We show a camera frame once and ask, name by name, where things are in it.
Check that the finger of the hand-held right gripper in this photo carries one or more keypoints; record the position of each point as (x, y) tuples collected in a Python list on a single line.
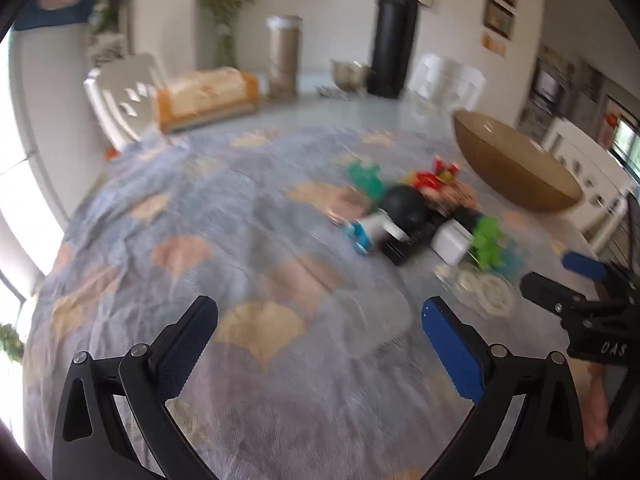
[(547, 292), (582, 263)]

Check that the white and blue toy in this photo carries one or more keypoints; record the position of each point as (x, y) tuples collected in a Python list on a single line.
[(372, 230)]

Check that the clear plastic lid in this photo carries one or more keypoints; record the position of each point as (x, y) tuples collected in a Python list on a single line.
[(482, 290)]

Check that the pink toy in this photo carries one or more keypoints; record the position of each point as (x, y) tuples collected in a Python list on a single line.
[(452, 196)]

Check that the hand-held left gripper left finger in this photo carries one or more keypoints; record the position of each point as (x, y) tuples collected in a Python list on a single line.
[(184, 352)]

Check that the large wooden bowl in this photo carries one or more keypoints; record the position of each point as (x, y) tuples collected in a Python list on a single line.
[(515, 170)]

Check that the red toy figure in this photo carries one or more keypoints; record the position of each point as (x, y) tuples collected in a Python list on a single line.
[(435, 176)]

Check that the small metal bowl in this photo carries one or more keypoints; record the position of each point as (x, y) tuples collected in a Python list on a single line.
[(349, 76)]

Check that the person's right hand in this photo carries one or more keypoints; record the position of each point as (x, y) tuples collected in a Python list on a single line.
[(595, 410)]

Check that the white cube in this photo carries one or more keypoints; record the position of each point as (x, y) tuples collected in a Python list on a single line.
[(450, 246)]

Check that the small orange wall picture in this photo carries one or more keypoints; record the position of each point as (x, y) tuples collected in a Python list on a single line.
[(493, 43)]

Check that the tall black bottle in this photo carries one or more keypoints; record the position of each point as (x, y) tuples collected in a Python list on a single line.
[(392, 45)]

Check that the small green plant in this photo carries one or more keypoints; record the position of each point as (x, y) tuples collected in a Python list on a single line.
[(11, 342)]

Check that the dark wall shelf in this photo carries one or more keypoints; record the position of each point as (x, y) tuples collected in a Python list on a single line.
[(555, 90)]

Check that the beige canister with white lid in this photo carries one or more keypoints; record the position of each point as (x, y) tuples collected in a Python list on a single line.
[(284, 60)]

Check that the vase with green branches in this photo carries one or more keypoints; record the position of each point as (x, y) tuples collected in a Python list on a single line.
[(227, 5)]

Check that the black ball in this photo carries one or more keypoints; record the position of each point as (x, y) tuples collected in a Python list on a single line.
[(404, 209)]

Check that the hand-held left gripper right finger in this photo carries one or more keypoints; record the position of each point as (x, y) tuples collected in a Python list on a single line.
[(452, 355)]

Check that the leaf printed grey tablecloth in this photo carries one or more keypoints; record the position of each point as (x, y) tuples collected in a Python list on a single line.
[(200, 270)]

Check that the light green toy figure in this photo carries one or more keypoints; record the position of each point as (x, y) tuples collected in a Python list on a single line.
[(486, 242)]

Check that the white chair back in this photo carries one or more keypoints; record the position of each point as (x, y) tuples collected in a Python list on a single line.
[(450, 77)]

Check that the white chair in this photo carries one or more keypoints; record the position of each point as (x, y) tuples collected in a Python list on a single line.
[(585, 160), (450, 77), (125, 97)]

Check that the wooden bread box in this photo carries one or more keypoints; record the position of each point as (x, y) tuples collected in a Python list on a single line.
[(207, 95)]

